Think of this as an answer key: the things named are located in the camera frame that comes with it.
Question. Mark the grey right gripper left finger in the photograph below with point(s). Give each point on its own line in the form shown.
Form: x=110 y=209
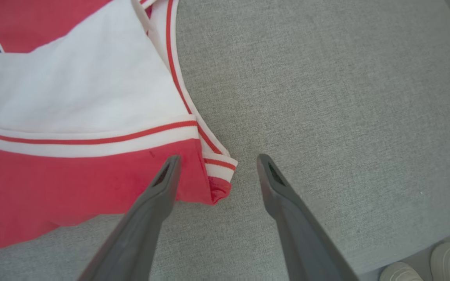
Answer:
x=147 y=218

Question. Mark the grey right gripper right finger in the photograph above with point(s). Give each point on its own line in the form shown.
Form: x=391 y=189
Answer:
x=299 y=234

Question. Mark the red and white jersey garment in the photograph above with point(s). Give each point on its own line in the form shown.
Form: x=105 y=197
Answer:
x=72 y=89

